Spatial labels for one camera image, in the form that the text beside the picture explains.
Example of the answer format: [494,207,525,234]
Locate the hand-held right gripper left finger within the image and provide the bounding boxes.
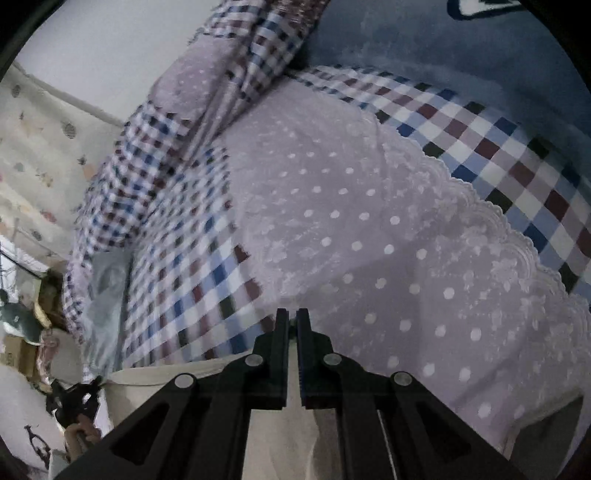
[53,308,291,480]

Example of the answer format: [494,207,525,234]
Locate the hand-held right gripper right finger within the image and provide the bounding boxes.
[296,308,529,480]

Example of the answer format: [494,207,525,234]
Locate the beige garment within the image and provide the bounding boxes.
[107,356,345,480]

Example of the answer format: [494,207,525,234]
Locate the grey folded clothes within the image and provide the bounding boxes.
[81,254,132,379]

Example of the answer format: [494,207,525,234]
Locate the person's left hand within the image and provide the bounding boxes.
[65,414,100,457]

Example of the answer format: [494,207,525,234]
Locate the pale pink cloth bundle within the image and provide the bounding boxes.
[39,330,84,384]

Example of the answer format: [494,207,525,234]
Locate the grey-green rounded object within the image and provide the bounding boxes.
[0,288,44,347]

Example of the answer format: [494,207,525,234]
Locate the checkered bed cover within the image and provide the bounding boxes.
[65,65,591,467]

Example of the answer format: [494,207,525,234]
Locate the patterned cream curtain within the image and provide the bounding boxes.
[0,65,125,264]

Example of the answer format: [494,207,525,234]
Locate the checkered rolled quilt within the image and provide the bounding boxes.
[65,0,331,342]

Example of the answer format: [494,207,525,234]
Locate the blue pillow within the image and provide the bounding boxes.
[295,0,583,153]

